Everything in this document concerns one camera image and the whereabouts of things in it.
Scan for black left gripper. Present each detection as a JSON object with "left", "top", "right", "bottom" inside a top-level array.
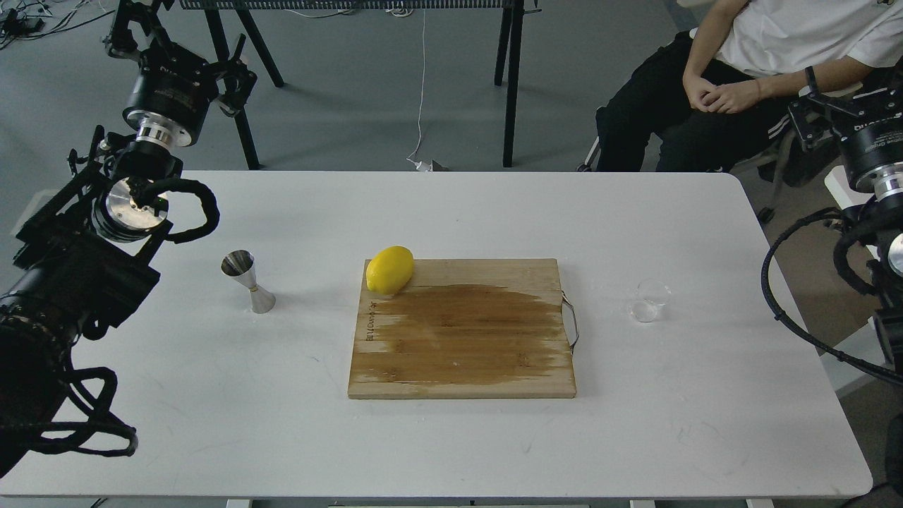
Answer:
[{"left": 103, "top": 1, "right": 257, "bottom": 147}]

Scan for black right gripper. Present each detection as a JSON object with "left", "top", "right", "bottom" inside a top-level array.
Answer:
[{"left": 788, "top": 66, "right": 902, "bottom": 194}]

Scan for steel double jigger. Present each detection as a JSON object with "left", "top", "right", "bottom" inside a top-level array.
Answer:
[{"left": 220, "top": 250, "right": 275, "bottom": 314}]

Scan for clear glass measuring cup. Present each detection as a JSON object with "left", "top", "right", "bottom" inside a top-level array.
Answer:
[{"left": 628, "top": 279, "right": 672, "bottom": 322}]

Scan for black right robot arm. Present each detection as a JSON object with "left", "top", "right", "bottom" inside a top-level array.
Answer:
[{"left": 760, "top": 63, "right": 902, "bottom": 387}]

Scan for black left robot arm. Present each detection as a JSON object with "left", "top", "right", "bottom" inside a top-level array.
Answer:
[{"left": 1, "top": 1, "right": 257, "bottom": 475}]

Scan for seated person white shirt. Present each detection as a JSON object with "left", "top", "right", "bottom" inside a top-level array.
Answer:
[{"left": 596, "top": 1, "right": 902, "bottom": 171}]

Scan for yellow lemon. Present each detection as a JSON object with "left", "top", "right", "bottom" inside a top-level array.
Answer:
[{"left": 365, "top": 246, "right": 415, "bottom": 296}]

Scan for wooden cutting board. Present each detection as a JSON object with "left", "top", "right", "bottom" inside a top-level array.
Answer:
[{"left": 347, "top": 258, "right": 577, "bottom": 401}]

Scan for chair with grey frame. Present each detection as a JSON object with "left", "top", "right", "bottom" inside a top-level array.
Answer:
[{"left": 577, "top": 67, "right": 903, "bottom": 225}]

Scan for black floor cables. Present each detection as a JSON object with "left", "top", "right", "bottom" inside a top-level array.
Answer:
[{"left": 0, "top": 0, "right": 117, "bottom": 50}]

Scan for white hanging cable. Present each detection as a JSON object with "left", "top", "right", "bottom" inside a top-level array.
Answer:
[{"left": 406, "top": 7, "right": 449, "bottom": 172}]

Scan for black metal frame table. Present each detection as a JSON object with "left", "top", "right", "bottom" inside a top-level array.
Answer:
[{"left": 113, "top": 0, "right": 543, "bottom": 171}]

